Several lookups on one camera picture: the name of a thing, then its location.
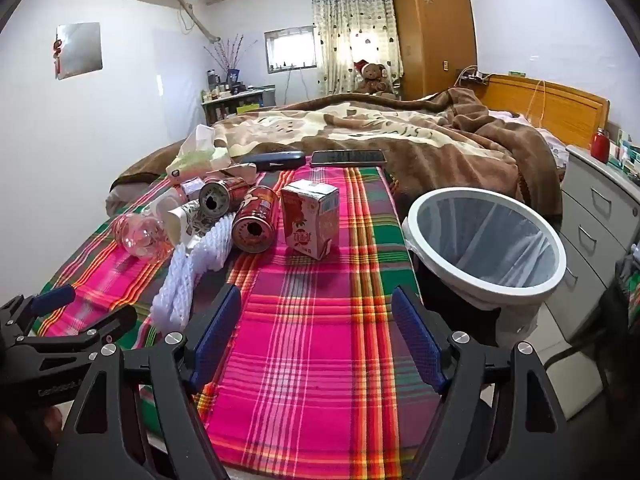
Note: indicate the white round waste bin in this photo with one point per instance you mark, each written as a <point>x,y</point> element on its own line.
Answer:
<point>540,280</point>

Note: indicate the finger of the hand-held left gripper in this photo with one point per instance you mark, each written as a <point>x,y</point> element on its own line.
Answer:
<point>52,299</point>
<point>95,327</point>

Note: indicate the wooden wardrobe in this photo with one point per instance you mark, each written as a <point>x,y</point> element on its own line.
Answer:
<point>432,30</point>

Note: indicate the clear plastic bottle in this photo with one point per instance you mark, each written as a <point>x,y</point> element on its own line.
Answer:
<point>140,235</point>

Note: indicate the red drink can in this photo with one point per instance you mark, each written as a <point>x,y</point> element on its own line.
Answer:
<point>255,222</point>
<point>220,199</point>

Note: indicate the row of medicine boxes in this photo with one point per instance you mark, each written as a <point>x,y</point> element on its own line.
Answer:
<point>627,155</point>

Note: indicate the black smartphone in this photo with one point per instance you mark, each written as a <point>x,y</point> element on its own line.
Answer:
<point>348,157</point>

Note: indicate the air conditioner pipe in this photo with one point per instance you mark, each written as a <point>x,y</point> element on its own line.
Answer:
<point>197,22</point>

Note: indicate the silver wall sheet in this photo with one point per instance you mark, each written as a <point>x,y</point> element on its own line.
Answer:
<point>79,50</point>

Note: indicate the pile of colourful clothes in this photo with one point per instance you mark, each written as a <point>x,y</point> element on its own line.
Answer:
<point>631,275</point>

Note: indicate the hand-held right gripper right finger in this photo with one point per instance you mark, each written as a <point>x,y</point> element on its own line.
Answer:
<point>415,340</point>

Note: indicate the red jar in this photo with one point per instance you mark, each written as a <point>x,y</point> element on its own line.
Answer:
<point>601,147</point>

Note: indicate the patterned curtain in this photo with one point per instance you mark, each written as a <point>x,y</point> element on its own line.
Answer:
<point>345,25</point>

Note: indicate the patterned paper cup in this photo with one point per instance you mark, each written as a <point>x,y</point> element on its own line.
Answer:
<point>187,220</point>

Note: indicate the wooden headboard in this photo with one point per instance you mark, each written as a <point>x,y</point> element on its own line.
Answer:
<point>565,105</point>

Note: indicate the white power strip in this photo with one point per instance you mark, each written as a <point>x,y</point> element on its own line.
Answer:
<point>475,77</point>

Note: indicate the small window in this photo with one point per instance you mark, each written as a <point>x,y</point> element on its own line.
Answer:
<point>290,50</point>

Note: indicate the vase with dry branches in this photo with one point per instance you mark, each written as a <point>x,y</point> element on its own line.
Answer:
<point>227,57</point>

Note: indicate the brown printed blanket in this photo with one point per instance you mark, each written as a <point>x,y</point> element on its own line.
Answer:
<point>410,145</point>

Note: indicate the grey drawer cabinet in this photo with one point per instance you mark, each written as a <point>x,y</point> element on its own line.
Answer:
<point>590,220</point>

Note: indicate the pale pink pillow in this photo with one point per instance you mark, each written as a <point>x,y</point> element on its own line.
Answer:
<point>545,140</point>

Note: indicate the black metal chair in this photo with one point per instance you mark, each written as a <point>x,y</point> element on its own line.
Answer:
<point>612,320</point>

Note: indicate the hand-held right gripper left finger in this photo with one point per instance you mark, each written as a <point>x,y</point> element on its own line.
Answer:
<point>217,340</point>

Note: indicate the brown teddy bear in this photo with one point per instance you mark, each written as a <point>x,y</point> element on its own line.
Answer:
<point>372,77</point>

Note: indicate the dark blue glasses case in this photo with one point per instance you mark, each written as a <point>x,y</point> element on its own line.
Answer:
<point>272,158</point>

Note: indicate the pink plaid bed sheet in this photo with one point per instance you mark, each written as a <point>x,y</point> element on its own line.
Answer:
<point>310,335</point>

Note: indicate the white paper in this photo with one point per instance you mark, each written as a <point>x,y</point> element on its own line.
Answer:
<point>162,207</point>

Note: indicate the cluttered side desk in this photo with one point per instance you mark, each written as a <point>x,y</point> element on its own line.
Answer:
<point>235,102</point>

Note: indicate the tissue pack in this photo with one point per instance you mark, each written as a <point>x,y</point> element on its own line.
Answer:
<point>197,152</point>

